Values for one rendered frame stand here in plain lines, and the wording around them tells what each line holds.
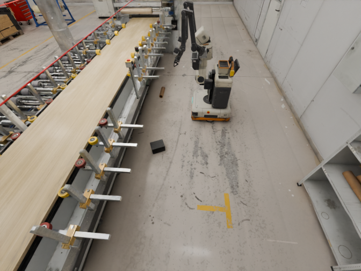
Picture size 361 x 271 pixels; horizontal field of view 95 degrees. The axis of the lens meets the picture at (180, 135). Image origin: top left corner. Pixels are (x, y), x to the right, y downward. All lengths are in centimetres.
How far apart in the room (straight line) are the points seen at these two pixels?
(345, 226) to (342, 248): 24
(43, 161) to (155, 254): 138
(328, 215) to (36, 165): 291
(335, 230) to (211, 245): 128
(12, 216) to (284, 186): 270
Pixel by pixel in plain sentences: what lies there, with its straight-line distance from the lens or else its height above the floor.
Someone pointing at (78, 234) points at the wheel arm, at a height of 83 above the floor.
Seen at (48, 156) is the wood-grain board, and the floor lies 90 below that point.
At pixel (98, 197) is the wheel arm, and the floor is 84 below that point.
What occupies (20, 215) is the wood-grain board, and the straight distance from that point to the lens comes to 166.
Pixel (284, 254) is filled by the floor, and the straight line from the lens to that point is 233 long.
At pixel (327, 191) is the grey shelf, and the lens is 270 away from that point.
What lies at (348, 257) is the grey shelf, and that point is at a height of 14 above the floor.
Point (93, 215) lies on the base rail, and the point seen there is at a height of 70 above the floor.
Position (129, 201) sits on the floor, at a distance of 232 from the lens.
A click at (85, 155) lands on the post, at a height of 110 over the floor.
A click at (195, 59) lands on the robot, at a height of 104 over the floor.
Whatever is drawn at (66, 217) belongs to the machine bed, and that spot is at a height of 66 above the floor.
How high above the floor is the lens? 208
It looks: 49 degrees down
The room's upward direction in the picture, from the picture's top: 2 degrees counter-clockwise
